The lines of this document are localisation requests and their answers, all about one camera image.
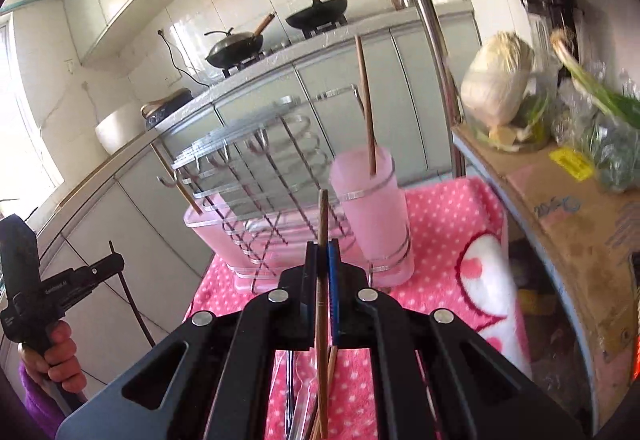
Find brown wooden chopstick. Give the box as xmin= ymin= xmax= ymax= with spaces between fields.
xmin=355 ymin=35 xmax=378 ymax=177
xmin=308 ymin=346 xmax=338 ymax=440
xmin=316 ymin=189 xmax=329 ymax=406

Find black plastic spoon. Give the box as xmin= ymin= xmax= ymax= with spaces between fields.
xmin=285 ymin=350 xmax=295 ymax=439

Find left hand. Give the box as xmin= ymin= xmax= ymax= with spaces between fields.
xmin=17 ymin=321 xmax=87 ymax=397

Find pink drip tray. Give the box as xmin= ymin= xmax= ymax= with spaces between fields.
xmin=182 ymin=191 xmax=371 ymax=294

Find pink utensil cup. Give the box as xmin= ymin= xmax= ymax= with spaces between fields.
xmin=330 ymin=147 xmax=414 ymax=289

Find pink polka dot towel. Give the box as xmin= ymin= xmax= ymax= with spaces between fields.
xmin=186 ymin=176 xmax=532 ymax=439

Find white rice cooker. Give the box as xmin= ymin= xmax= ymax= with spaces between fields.
xmin=94 ymin=102 xmax=145 ymax=155

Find black induction cooker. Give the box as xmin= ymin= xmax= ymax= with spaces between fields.
xmin=140 ymin=88 xmax=193 ymax=129

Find white napa cabbage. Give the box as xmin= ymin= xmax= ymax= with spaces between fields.
xmin=459 ymin=31 xmax=535 ymax=128

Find black wok with lid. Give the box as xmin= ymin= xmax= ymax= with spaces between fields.
xmin=205 ymin=14 xmax=276 ymax=70

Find green onions in bag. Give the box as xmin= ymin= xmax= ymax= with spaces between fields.
xmin=550 ymin=29 xmax=639 ymax=193

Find black frying pan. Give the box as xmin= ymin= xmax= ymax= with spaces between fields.
xmin=286 ymin=0 xmax=348 ymax=34

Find black blender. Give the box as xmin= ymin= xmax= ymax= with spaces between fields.
xmin=521 ymin=0 xmax=579 ymax=94

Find metal wire dish rack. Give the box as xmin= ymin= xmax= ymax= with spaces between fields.
xmin=156 ymin=83 xmax=412 ymax=295

